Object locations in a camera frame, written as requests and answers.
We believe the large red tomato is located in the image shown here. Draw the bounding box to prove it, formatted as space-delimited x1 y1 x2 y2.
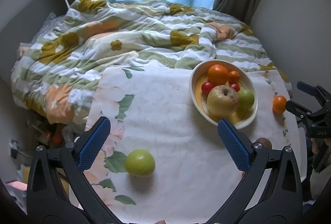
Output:
230 83 241 92

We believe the floral white tablecloth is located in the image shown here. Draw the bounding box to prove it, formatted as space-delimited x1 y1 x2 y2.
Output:
70 62 302 224

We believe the green apple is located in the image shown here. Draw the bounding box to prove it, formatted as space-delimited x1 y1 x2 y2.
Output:
125 149 155 177
237 88 255 109

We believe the person's right hand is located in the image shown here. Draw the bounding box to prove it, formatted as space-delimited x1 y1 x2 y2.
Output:
310 138 331 154

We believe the small mandarin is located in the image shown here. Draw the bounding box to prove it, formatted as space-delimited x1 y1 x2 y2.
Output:
228 70 240 84
272 95 287 115

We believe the yellow wrinkled apple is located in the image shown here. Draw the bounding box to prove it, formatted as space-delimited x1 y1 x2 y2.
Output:
207 85 239 117

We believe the white sleeve forearm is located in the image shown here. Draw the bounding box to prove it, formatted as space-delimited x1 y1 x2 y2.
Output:
310 164 331 200

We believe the brown kiwi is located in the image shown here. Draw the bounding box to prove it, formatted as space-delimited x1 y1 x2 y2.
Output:
255 137 272 149

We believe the red cherry tomato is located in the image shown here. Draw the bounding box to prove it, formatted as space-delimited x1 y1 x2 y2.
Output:
201 82 214 96

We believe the grey headboard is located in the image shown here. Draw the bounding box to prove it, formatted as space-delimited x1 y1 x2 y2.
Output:
1 0 68 84

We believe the large orange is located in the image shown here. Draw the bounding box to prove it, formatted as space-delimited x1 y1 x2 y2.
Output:
207 64 229 86

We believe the green striped floral duvet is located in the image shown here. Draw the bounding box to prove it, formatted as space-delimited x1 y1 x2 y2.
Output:
10 0 293 125

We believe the small mandarin front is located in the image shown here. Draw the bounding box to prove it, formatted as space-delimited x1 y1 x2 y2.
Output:
272 95 287 115

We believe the cream yellow fruit bowl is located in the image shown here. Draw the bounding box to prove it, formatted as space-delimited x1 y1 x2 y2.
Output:
189 60 258 129

